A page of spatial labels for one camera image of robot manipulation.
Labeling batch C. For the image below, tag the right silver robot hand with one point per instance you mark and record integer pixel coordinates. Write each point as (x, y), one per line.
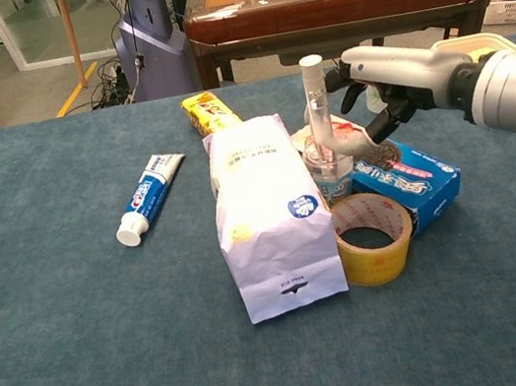
(406, 72)

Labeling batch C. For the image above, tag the clear plastic tube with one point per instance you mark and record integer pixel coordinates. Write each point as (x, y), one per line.
(313, 73)

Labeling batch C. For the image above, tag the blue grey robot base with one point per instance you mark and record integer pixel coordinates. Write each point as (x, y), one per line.
(152, 46)

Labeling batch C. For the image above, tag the blue white toothpaste tube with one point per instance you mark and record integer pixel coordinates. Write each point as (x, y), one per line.
(149, 197)

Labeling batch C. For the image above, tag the yellow sponge block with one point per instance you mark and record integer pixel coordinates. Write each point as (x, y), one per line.
(481, 55)

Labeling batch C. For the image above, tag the beige food tray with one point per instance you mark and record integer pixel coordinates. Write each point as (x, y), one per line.
(501, 41)

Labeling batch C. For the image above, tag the brown mahjong table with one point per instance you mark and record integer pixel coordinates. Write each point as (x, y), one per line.
(330, 7)

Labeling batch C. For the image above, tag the blue cookie box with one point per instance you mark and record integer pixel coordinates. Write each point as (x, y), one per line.
(416, 180)

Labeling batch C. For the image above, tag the clear plastic cup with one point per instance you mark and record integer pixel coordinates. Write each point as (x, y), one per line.
(337, 186)

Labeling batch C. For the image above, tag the white paper bag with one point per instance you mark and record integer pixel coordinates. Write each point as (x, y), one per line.
(264, 202)

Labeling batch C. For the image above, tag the yellow tape roll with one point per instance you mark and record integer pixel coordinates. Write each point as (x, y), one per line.
(375, 262)

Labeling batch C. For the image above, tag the yellow snack packet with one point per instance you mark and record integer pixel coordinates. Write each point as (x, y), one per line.
(209, 111)

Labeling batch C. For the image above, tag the wooden pole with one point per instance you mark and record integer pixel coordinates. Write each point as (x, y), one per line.
(71, 36)

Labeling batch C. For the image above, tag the teal table mat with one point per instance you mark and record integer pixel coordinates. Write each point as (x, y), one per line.
(92, 357)

